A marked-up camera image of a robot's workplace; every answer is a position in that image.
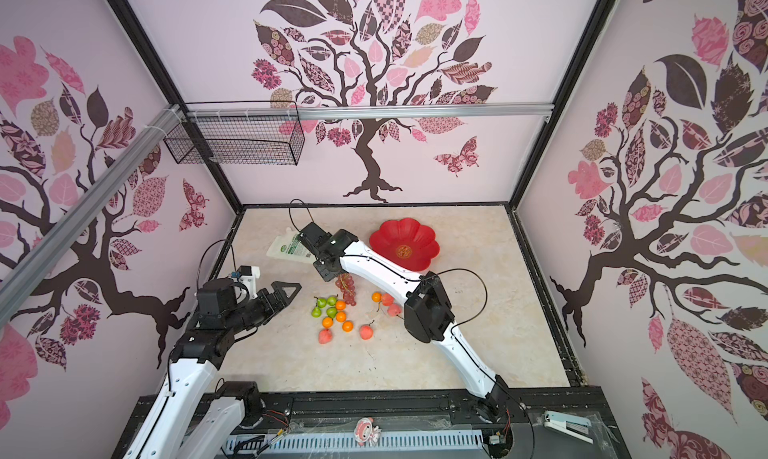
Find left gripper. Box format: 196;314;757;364
226;282;302;335

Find purple grape bunch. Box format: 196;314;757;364
335;273;356;306

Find peach with stem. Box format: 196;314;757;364
387;303;402;317

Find red flower fruit bowl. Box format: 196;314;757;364
369;218;440;272

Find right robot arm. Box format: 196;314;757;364
298;222;511;422

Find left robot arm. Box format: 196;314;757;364
121;278;302;458

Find white green refill pouch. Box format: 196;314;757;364
267;227;315;264

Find pink cartoon figure sticker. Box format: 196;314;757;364
353;417;381;447

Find white stapler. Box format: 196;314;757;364
543;411;594;444

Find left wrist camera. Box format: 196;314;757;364
233;265;261;299

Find white vented cable duct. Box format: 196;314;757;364
216;430;487;458

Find black wire basket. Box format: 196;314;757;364
164;99;305;166

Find aluminium rail back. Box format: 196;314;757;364
186;102;554;120

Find aluminium rail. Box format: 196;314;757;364
186;102;554;120
1;104;184;324

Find aluminium rail left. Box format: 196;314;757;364
1;104;184;324

